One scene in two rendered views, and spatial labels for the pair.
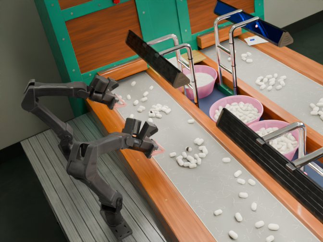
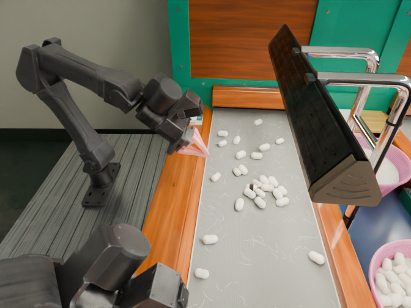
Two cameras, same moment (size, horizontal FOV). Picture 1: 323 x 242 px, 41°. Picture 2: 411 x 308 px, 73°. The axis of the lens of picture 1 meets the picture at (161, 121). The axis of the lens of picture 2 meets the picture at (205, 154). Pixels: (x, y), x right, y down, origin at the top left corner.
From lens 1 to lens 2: 152 cm
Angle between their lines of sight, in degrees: 19
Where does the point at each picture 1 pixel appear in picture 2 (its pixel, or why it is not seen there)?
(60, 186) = (29, 242)
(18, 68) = (161, 55)
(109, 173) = not seen: hidden behind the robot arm
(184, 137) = (282, 294)
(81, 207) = not seen: outside the picture
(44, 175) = (38, 203)
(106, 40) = (246, 40)
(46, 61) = not seen: hidden behind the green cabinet
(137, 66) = (276, 98)
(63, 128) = (88, 146)
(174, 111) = (294, 208)
